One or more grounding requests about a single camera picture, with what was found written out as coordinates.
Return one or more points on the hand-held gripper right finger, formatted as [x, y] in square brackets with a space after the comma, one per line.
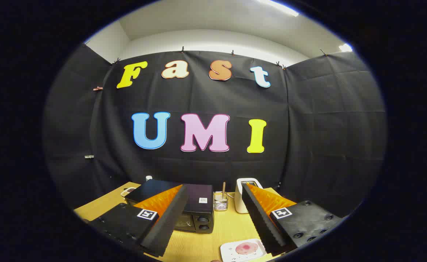
[260, 222]

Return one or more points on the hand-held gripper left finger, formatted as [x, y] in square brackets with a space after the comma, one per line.
[169, 222]

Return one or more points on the glass toaster oven door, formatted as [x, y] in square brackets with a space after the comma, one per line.
[184, 222]

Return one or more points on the pink round ham slice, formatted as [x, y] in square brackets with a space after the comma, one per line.
[246, 248]

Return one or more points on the black toaster oven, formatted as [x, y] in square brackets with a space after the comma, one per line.
[195, 191]

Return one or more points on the white square plate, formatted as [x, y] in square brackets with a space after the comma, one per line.
[231, 251]

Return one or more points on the cream white pop-up toaster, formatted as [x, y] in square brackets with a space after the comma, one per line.
[239, 200]

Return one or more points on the metal mesh utensil holder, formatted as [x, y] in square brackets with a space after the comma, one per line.
[220, 203]

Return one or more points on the wooden stick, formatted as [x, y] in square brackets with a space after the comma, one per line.
[224, 189]

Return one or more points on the small dish of seeds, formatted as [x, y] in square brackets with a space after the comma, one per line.
[127, 191]

